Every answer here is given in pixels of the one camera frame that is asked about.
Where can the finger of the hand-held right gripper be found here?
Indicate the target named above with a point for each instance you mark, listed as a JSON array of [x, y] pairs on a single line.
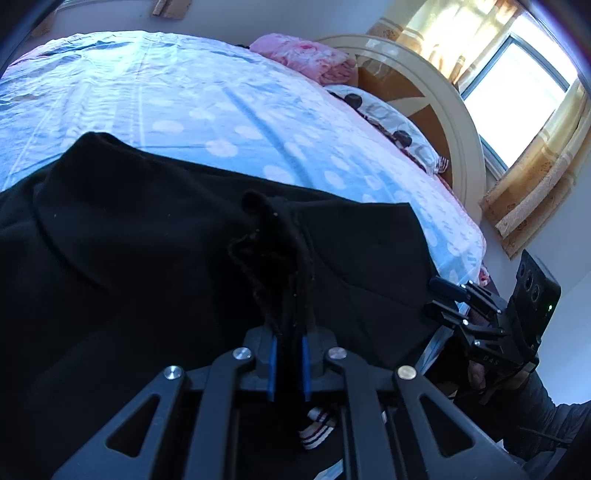
[[450, 318], [448, 286]]

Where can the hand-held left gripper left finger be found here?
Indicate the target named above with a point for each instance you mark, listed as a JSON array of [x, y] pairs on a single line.
[[272, 369]]

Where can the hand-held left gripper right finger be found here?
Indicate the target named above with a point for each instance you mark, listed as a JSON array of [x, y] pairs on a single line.
[[305, 369]]

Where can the black pants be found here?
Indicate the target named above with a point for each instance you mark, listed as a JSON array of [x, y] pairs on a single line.
[[115, 277]]

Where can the person's right forearm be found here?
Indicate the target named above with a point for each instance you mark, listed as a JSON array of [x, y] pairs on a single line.
[[521, 415]]

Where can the person's right hand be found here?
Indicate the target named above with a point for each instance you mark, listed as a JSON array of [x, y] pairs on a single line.
[[478, 374]]

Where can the dark striped pillow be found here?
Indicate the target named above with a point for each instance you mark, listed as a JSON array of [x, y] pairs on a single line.
[[442, 164]]

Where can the long yellow curtain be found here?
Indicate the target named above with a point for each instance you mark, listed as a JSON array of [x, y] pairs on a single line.
[[438, 32], [545, 184]]

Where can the cream and wood headboard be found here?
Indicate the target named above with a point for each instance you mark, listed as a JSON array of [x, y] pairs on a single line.
[[461, 129]]

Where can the white patterned pillow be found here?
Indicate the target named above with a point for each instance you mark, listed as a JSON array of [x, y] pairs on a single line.
[[392, 120]]

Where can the large bright window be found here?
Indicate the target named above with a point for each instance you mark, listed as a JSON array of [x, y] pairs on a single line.
[[517, 78]]

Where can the folded pink floral blanket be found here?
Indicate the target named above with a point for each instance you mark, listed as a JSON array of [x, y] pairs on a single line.
[[304, 55]]

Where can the round bed with dotted sheet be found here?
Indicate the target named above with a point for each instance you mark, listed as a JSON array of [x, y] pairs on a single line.
[[184, 92]]

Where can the short yellow curtain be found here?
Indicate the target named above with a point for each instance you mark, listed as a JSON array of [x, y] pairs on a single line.
[[171, 7]]

